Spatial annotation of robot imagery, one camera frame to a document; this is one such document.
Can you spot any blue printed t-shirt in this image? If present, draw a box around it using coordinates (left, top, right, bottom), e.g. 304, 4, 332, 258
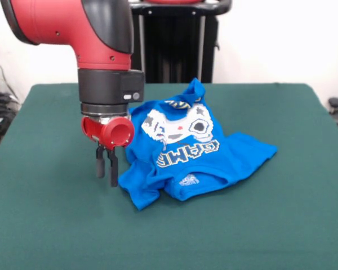
117, 77, 279, 212

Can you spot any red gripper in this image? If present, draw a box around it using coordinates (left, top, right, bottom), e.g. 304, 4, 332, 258
81, 116, 135, 188

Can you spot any dark green table cloth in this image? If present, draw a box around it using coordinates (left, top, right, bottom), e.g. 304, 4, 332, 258
0, 83, 338, 270

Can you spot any black cable bundle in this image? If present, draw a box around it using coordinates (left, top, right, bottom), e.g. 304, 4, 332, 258
0, 51, 22, 147

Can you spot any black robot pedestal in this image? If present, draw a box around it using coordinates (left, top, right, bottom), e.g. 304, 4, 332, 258
128, 0, 233, 84

